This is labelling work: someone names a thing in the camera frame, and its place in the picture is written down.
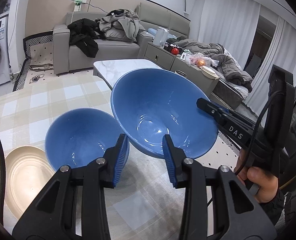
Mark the blue bowl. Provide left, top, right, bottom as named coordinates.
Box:
left=110, top=68, right=218, bottom=159
left=45, top=108, right=123, bottom=170

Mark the beige plate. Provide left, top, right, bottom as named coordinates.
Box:
left=5, top=146, right=55, bottom=219

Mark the person's right hand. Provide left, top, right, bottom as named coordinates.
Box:
left=234, top=149, right=278, bottom=203

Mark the checked beige tablecloth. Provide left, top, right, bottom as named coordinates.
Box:
left=0, top=74, right=239, bottom=240

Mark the grey blanket bed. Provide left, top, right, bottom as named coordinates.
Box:
left=167, top=37, right=253, bottom=110

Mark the beige lidded bowl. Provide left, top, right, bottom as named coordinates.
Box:
left=201, top=66, right=219, bottom=80

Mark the grey side cabinet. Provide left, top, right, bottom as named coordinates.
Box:
left=144, top=42, right=219, bottom=101

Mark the plastic bag with fruit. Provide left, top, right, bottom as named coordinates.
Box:
left=185, top=53, right=219, bottom=68

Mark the red apple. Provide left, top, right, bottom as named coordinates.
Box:
left=171, top=48, right=179, bottom=55

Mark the grey sofa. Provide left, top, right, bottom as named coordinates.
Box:
left=53, top=3, right=190, bottom=75

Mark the white humidifier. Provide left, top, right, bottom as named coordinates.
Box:
left=153, top=27, right=169, bottom=48

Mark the patterned floor rug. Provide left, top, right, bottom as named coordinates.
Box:
left=13, top=31, right=97, bottom=91

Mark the black jacket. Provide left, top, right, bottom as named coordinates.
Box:
left=68, top=18, right=99, bottom=58

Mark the grey clothes pile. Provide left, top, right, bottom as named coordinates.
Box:
left=98, top=9, right=145, bottom=42

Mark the white curtain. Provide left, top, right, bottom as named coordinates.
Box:
left=195, top=0, right=296, bottom=114

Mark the green white power strip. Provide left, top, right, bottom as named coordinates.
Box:
left=73, top=0, right=87, bottom=12

